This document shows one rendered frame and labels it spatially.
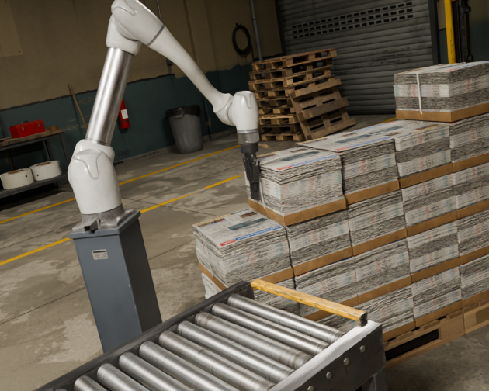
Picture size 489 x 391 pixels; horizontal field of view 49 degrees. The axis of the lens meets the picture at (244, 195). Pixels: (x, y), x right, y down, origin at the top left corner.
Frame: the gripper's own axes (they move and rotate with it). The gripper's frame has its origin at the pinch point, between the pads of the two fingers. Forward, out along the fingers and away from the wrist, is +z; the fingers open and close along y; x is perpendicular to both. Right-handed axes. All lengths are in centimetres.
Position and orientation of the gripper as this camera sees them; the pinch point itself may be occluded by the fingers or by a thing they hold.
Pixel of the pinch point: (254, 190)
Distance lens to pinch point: 227.7
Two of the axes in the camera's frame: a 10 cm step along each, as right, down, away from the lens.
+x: -9.2, 1.9, -3.6
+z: 1.1, 9.7, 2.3
